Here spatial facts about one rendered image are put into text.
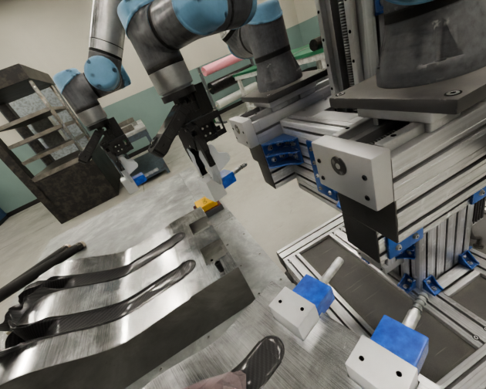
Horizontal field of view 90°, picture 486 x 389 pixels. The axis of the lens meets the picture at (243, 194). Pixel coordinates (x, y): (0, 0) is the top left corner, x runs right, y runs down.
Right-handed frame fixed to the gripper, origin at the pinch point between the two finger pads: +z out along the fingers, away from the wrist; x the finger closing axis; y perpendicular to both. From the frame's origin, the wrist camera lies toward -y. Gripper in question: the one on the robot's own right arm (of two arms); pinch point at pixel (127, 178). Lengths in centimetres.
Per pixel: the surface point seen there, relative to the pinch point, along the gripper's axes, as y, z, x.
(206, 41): 334, -80, 558
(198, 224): 7.8, 7.2, -42.7
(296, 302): 9, 7, -74
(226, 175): 19.2, 0.7, -42.4
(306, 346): 7, 10, -77
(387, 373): 10, 7, -85
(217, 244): 8, 7, -54
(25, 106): -94, -95, 611
